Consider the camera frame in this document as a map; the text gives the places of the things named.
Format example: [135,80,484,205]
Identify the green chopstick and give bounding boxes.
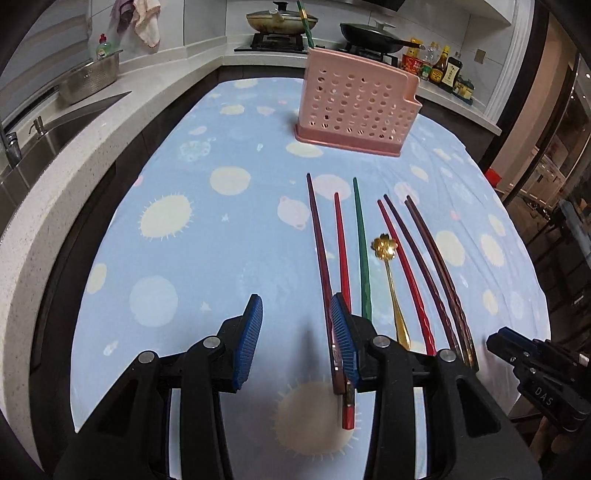
[352,177,373,322]
[297,0,317,49]

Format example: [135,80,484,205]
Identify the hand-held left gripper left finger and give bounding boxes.
[53,293,264,480]

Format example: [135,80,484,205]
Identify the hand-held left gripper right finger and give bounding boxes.
[329,292,542,480]

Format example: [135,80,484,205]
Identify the red chopstick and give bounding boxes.
[377,199,437,357]
[333,192,356,430]

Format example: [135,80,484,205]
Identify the pale pink hanging towel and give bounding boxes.
[131,0,162,49]

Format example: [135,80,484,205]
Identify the purple hanging cloth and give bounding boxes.
[110,0,137,36]

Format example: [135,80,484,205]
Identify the soy sauce bottle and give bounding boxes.
[431,45,451,84]

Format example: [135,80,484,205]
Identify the blue planet print tablecloth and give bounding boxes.
[69,76,553,462]

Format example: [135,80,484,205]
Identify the dark brown chopstick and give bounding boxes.
[404,199,472,368]
[407,195,479,370]

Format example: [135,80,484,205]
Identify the steel kitchen sink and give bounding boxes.
[0,90,133,178]

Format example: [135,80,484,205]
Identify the pink perforated utensil holder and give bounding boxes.
[294,47,422,158]

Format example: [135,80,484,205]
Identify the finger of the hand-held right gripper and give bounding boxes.
[498,326,539,346]
[486,333,525,371]

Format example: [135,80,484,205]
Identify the person's right hand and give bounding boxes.
[536,416,568,480]

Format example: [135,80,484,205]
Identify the steel colander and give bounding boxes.
[57,50,124,105]

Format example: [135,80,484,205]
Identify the steel kitchen faucet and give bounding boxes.
[0,130,22,168]

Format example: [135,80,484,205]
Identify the black gas stove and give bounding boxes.
[233,32,400,66]

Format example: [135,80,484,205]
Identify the wok with glass lid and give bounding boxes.
[246,1,320,37]

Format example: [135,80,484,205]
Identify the purple chopstick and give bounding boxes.
[305,174,347,396]
[383,195,464,365]

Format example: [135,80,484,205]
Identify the dark sauce bottle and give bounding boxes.
[441,57,463,91]

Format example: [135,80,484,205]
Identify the gold flower spoon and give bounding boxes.
[372,233,411,350]

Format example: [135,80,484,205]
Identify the black frying pan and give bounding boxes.
[340,21,424,54]

